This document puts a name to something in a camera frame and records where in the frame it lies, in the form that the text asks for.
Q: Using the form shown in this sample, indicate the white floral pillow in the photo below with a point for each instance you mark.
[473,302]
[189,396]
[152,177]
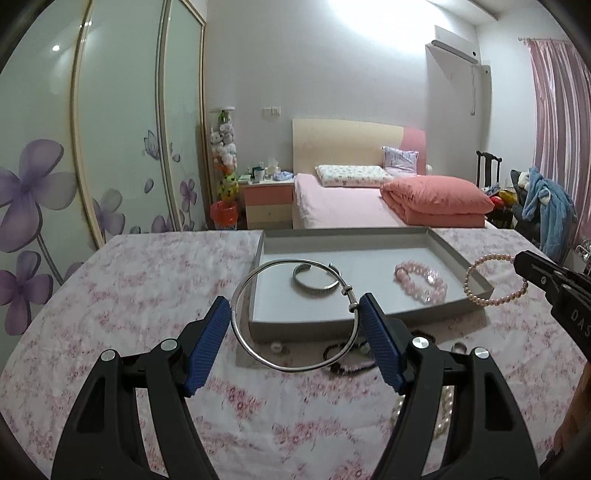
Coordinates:
[351,174]

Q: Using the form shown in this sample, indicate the tube of plush toys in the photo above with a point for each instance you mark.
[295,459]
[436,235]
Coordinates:
[225,152]

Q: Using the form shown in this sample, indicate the person's right forearm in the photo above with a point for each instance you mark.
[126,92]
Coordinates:
[577,406]

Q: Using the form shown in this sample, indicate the white air conditioner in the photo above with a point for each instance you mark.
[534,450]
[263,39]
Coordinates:
[455,46]

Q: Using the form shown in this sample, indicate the grey shallow tray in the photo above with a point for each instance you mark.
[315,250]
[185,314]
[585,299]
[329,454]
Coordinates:
[369,256]

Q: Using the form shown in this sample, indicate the purple patterned pillow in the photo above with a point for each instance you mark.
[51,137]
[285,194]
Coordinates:
[399,159]

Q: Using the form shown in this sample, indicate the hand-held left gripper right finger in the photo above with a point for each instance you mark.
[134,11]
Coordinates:
[381,341]

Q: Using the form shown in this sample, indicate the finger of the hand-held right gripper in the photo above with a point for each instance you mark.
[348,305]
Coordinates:
[538,270]

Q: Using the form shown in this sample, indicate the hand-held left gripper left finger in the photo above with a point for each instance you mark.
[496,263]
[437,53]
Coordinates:
[210,341]

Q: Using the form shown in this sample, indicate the dark wooden chair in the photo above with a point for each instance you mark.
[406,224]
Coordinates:
[488,168]

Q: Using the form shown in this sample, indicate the pink floral tablecloth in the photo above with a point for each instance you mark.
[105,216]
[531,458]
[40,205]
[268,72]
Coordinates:
[138,300]

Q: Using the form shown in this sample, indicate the flower print sliding wardrobe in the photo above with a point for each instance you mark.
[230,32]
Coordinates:
[115,115]

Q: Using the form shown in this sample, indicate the blue cloth bundle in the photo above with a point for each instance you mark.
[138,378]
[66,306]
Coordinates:
[282,176]

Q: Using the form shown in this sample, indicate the bed with pink sheet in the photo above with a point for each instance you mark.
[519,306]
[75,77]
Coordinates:
[337,203]

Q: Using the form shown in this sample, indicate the pink and beige nightstand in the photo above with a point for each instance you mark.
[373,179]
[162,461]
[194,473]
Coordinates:
[268,203]

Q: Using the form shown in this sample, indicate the thin silver bangle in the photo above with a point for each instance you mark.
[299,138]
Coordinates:
[347,291]

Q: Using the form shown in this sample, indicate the pink curtain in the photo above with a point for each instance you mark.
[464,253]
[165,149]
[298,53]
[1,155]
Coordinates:
[563,115]

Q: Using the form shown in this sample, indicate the red trash bin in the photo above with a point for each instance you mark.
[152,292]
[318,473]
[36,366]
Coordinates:
[224,216]

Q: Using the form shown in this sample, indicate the blue hanging garment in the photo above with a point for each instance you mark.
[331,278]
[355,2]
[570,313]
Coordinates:
[551,207]

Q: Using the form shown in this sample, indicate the white mug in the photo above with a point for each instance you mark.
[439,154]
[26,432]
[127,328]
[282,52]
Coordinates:
[258,174]

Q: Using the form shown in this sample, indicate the folded pink quilt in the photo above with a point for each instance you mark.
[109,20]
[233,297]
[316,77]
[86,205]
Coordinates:
[434,198]

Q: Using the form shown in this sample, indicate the pile of colourful clothes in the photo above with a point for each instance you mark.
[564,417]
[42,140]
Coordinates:
[503,198]

